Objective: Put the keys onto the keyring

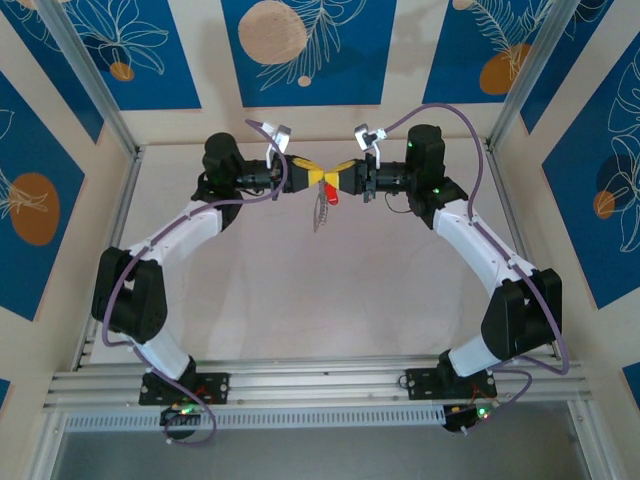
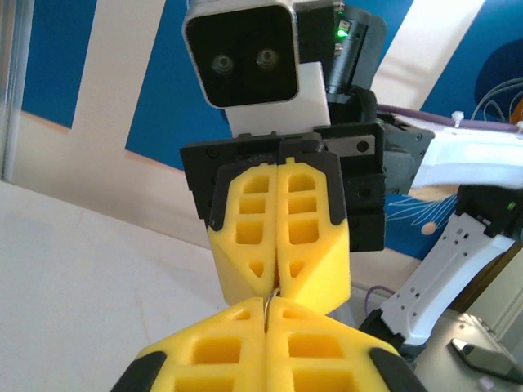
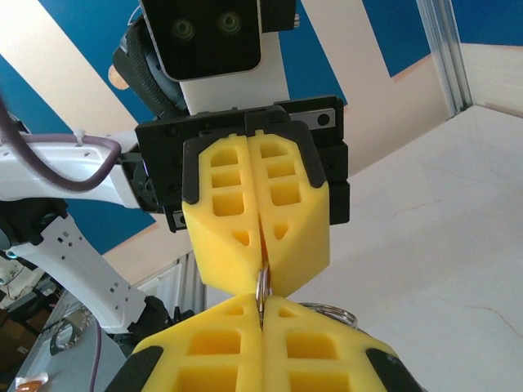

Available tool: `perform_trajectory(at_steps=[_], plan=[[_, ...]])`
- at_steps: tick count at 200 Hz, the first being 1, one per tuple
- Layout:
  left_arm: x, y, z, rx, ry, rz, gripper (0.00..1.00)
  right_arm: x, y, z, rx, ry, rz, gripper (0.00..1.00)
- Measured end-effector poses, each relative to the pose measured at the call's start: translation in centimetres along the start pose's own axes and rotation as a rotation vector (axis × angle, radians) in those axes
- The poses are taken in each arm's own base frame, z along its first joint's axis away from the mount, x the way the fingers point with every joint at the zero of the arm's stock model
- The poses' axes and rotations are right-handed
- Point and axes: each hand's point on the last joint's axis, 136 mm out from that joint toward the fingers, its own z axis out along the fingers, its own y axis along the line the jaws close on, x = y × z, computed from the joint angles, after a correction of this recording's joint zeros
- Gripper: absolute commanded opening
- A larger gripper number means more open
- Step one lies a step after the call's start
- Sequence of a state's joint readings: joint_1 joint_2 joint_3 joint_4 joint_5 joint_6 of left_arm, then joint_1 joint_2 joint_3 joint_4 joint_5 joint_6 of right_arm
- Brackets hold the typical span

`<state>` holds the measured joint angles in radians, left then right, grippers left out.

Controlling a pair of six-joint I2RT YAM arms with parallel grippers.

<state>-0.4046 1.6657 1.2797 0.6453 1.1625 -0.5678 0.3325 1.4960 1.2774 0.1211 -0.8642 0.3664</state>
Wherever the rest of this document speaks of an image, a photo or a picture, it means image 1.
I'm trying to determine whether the silver aluminium frame post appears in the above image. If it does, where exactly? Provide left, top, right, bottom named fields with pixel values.
left=482, top=0, right=577, bottom=151
left=35, top=0, right=145, bottom=160

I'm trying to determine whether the silver aluminium frame leg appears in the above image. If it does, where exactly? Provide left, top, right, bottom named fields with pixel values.
left=27, top=412, right=69, bottom=480
left=567, top=399, right=609, bottom=480

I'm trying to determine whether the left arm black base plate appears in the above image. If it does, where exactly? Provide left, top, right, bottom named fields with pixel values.
left=138, top=372, right=232, bottom=406

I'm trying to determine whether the silver aluminium side rail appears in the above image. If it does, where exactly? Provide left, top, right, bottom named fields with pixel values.
left=483, top=142, right=561, bottom=361
left=73, top=145, right=146, bottom=372

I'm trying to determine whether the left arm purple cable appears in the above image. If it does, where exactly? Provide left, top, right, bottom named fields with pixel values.
left=101, top=118, right=294, bottom=447

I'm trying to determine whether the silver carabiner with key rings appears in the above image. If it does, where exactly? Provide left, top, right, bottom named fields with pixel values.
left=310, top=187, right=334, bottom=234

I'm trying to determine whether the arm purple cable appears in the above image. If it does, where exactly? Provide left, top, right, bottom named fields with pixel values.
left=384, top=102, right=571, bottom=435
left=101, top=118, right=294, bottom=447

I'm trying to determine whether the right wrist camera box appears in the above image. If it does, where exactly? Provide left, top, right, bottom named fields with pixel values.
left=352, top=124, right=377, bottom=151

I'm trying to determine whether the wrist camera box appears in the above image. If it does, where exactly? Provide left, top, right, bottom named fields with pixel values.
left=352, top=124, right=377, bottom=151
left=266, top=122, right=293, bottom=151

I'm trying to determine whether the thin black gripper wire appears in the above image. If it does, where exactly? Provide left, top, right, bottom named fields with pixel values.
left=383, top=192, right=413, bottom=216

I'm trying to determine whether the grey slotted cable duct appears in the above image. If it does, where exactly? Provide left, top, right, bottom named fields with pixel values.
left=63, top=403, right=447, bottom=434

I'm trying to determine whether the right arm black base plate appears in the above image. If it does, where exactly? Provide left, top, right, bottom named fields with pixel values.
left=404, top=367, right=499, bottom=401

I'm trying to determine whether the white table cloth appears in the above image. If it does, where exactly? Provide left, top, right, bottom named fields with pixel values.
left=82, top=143, right=556, bottom=362

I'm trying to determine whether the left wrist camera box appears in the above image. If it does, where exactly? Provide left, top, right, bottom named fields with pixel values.
left=266, top=122, right=293, bottom=151

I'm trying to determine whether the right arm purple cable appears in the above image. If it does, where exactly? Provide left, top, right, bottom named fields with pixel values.
left=384, top=102, right=571, bottom=435

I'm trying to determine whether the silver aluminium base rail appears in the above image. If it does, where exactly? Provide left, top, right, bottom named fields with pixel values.
left=42, top=355, right=594, bottom=415

